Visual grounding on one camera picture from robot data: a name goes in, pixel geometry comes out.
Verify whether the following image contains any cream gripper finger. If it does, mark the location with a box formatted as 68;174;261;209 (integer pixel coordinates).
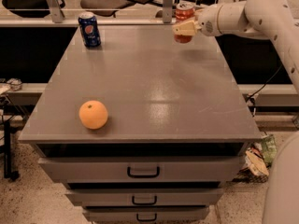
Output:
172;18;200;36

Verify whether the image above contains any grey drawer cabinet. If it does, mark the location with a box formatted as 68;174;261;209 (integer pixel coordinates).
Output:
18;24;263;224

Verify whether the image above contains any wire basket with snack bags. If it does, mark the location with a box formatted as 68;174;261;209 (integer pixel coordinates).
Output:
233;140;273;183

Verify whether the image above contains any green snack bag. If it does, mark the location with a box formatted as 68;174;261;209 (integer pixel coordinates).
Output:
261;134;277;164

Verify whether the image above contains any black cable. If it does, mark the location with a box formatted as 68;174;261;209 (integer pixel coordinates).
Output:
245;63;284;117

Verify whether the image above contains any middle grey drawer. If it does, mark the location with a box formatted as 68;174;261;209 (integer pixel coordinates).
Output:
65;189;223;207

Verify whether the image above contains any top grey drawer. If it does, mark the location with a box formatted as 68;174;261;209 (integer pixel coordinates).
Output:
38;156;244;183

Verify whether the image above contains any black stand leg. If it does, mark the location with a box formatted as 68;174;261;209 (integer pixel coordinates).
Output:
3;120;20;181

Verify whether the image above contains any bottom grey drawer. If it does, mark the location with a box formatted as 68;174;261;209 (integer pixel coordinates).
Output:
83;206;209;223

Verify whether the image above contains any red coke can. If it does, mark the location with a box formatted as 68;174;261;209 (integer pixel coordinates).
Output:
174;2;195;44

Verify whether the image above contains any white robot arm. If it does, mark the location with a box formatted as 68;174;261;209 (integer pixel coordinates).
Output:
173;0;299;224

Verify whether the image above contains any brown office chair centre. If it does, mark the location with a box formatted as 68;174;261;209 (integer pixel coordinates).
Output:
80;0;135;17

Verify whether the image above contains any dark office chair left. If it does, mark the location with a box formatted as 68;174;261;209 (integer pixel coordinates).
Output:
2;0;65;18

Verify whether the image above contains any grey drawer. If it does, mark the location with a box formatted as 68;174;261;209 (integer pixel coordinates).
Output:
83;206;209;223
65;189;223;207
38;156;244;183

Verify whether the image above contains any blue pepsi can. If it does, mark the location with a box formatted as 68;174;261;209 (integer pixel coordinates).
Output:
78;12;101;48

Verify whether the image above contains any orange fruit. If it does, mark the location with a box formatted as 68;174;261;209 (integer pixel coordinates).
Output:
78;101;108;130

